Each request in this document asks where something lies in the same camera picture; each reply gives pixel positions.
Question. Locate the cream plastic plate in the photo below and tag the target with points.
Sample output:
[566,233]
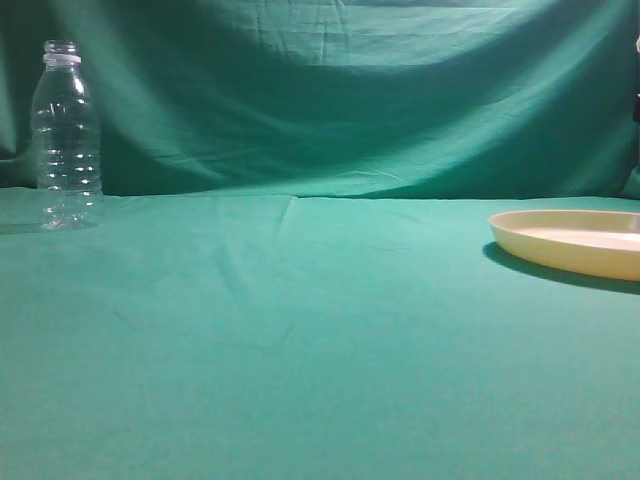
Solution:
[596,243]

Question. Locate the green cloth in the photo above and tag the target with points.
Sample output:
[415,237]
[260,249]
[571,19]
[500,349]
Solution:
[292,274]

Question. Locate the clear plastic bottle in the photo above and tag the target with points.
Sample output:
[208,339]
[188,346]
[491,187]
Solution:
[66,140]

